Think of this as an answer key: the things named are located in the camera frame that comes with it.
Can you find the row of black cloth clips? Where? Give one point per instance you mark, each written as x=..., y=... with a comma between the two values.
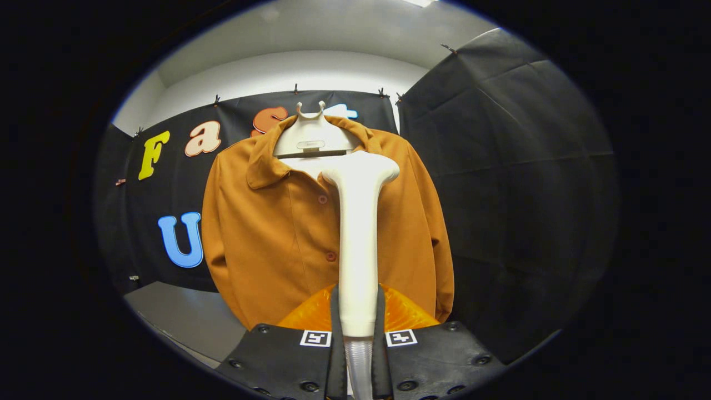
x=295, y=89

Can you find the black backdrop cloth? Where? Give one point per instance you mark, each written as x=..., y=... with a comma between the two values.
x=527, y=194

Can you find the white garment steamer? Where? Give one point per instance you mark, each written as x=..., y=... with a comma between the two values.
x=358, y=250

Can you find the orange button shirt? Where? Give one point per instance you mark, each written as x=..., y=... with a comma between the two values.
x=266, y=239

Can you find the grey cabinet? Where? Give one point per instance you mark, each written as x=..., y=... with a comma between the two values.
x=189, y=316

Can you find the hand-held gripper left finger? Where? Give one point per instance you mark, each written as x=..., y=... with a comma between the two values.
x=289, y=361

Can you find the long ceiling light panel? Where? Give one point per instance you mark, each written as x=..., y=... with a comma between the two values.
x=420, y=2

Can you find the white garment hanger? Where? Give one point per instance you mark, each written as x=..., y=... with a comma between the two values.
x=311, y=136

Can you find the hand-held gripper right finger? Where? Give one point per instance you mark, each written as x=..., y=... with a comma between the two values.
x=439, y=361

